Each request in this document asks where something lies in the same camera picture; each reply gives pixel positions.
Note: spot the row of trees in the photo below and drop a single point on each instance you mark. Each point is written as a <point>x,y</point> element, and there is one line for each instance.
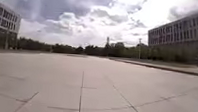
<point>70,49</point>

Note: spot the dark building with window rows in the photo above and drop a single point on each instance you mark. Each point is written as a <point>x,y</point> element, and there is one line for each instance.
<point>185,38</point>

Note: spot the pale paved strip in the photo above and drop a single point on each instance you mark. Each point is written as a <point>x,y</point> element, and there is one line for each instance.
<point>189,69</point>

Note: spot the pale concrete slab plaza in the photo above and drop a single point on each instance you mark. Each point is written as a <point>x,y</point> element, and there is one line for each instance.
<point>59,72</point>

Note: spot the tall thin tower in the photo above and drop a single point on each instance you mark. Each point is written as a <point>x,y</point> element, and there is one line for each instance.
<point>108,42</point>

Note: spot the dark kerb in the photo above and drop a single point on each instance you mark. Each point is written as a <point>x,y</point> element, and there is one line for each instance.
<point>159,67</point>

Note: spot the grey building with window rows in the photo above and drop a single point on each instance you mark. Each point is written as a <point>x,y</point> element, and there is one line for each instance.
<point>2,21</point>

